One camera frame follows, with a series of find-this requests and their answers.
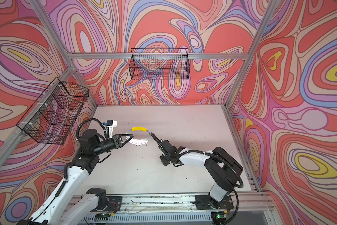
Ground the large keyring with yellow sleeve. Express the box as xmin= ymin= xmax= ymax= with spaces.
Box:
xmin=126 ymin=127 xmax=151 ymax=146

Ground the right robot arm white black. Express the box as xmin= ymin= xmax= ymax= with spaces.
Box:
xmin=150 ymin=133 xmax=244 ymax=213

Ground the black wire basket wall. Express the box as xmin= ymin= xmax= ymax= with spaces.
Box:
xmin=16 ymin=78 xmax=90 ymax=144
xmin=129 ymin=47 xmax=191 ymax=81

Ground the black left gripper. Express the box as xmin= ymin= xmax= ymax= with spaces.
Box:
xmin=92 ymin=135 xmax=133 ymax=157

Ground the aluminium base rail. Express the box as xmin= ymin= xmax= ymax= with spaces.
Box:
xmin=41 ymin=192 xmax=276 ymax=225

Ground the black wire basket left wall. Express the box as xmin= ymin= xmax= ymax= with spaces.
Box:
xmin=16 ymin=78 xmax=90 ymax=144

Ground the black wire basket back wall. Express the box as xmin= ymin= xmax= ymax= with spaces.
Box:
xmin=129 ymin=47 xmax=191 ymax=81

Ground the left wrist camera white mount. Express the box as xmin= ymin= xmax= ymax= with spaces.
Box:
xmin=103 ymin=120 xmax=117 ymax=139

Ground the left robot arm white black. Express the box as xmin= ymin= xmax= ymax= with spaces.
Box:
xmin=18 ymin=118 xmax=134 ymax=225

